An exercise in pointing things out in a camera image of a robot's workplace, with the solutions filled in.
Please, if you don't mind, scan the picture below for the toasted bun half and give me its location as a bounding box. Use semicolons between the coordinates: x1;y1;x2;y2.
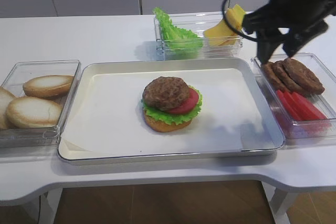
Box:
23;75;73;99
6;97;62;129

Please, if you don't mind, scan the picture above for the red tomato slice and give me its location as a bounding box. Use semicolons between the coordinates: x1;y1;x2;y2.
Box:
283;92;316;121
291;92;327;120
276;90;302;121

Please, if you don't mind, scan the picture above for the front toasted bun half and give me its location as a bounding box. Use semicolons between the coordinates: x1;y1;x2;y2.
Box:
6;97;62;129

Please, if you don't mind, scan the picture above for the clear lettuce cheese container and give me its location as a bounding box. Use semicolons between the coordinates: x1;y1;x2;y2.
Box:
154;12;243;60

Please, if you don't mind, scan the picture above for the lettuce leaf on burger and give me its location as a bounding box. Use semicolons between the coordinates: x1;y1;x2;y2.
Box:
142;86;203;126

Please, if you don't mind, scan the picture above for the tomato slice on burger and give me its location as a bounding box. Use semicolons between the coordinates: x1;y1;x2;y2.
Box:
166;87;199;114

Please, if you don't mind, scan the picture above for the brown meat patty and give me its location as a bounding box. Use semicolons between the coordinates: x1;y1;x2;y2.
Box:
142;76;190;111
283;58;325;95
260;62;289;92
271;60;311;97

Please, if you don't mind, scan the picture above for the white parchment paper sheet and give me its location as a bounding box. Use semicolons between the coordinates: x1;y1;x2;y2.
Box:
62;68;257;154

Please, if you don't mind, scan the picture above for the white table leg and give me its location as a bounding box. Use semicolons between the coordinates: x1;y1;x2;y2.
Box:
261;182;299;224
37;188;62;224

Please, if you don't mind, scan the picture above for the front yellow cheese slice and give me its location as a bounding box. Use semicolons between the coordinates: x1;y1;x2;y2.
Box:
203;8;241;47

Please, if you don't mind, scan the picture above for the yellow cheese slice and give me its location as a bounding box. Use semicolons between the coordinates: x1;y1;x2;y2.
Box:
203;8;241;47
232;4;246;30

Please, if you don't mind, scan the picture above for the white table leg right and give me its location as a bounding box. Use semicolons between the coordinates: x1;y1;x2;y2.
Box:
261;182;299;224

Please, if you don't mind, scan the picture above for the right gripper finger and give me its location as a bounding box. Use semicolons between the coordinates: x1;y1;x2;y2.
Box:
282;20;329;58

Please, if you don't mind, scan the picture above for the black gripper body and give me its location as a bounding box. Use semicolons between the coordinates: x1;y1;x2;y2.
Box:
243;0;335;42

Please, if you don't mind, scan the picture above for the bottom bun on tray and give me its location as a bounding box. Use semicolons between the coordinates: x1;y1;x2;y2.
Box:
143;109;192;133

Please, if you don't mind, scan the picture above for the clear patty tomato container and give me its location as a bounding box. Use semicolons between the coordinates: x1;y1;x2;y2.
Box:
252;54;335;139

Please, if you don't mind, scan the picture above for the white metal baking tray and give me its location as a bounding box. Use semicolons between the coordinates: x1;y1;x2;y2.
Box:
58;58;285;165

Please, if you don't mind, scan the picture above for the white table leg left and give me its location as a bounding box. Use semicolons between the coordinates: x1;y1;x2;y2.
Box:
37;188;62;224

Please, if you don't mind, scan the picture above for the clear left bun container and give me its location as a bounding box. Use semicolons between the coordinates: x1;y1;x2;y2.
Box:
1;60;81;148

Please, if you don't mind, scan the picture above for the middle red tomato slice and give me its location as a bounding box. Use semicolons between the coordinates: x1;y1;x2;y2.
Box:
283;92;316;121

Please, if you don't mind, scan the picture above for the green lettuce leaves stack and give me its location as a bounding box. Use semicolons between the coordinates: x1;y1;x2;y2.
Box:
153;7;203;50

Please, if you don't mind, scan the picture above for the left red tomato slice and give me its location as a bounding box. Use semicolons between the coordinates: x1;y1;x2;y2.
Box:
276;90;302;121

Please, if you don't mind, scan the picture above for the right red tomato slice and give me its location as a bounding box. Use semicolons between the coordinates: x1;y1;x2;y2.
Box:
291;92;327;120

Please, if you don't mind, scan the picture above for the upper toasted bun half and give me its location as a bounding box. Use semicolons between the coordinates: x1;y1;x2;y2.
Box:
23;75;73;99

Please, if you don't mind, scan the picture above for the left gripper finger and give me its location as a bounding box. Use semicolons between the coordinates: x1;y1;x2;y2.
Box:
257;37;284;65

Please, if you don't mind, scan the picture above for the rear yellow cheese slice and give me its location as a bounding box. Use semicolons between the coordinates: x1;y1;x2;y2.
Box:
232;4;246;30

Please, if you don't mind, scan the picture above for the left edge bun half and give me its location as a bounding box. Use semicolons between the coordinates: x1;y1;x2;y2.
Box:
0;87;16;130

